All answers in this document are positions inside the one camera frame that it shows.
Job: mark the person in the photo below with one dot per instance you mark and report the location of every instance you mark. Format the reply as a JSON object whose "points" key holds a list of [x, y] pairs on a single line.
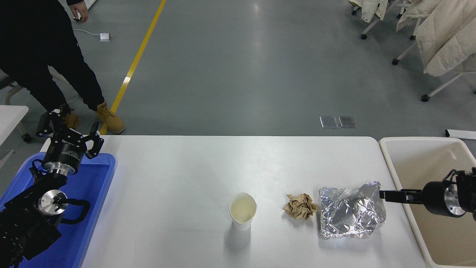
{"points": [[33, 44]]}

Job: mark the white desk foot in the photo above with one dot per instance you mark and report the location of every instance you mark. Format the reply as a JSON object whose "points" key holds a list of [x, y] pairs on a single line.
{"points": [[90, 3]]}

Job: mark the silver floor plate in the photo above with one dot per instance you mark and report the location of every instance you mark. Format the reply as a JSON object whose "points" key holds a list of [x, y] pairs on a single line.
{"points": [[347, 122], [328, 122]]}

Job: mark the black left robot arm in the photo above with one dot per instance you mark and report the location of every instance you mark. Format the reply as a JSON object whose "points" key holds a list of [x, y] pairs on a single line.
{"points": [[22, 227]]}

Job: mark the tan paper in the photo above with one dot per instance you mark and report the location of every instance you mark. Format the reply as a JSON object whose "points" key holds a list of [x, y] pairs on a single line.
{"points": [[300, 206]]}

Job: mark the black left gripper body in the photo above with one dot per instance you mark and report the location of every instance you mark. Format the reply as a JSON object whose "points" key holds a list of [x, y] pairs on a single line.
{"points": [[65, 152]]}

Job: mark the large pale plastic bin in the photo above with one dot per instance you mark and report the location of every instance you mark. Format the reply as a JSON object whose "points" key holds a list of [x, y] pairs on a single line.
{"points": [[420, 160]]}

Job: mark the white-legged rolling chair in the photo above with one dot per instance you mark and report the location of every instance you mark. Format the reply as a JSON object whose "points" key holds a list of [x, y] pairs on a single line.
{"points": [[425, 98], [412, 37], [363, 36]]}

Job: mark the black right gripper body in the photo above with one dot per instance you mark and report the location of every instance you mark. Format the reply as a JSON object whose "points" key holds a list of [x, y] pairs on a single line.
{"points": [[435, 197]]}

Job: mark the person's left hand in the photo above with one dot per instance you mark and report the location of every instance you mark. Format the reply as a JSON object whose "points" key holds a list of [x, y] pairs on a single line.
{"points": [[81, 11]]}

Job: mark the white flat bar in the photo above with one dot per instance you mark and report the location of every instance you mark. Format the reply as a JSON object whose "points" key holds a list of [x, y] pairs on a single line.
{"points": [[461, 134]]}

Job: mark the blue plastic tray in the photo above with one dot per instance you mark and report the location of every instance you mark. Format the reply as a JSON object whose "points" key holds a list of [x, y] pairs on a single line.
{"points": [[93, 193]]}

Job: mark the silver foil tray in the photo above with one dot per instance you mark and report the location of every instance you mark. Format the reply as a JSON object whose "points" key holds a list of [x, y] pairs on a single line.
{"points": [[349, 216]]}

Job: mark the white paper cup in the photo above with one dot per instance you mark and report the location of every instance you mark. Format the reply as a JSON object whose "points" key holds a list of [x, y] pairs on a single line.
{"points": [[242, 210]]}

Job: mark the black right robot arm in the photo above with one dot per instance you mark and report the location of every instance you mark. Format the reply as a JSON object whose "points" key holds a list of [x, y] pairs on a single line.
{"points": [[466, 193]]}

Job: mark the small white table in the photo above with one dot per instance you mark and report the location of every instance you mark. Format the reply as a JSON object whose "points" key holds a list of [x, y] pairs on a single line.
{"points": [[11, 115]]}

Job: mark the large cream padded coat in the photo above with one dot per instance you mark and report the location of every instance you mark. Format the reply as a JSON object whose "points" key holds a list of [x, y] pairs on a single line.
{"points": [[446, 41]]}

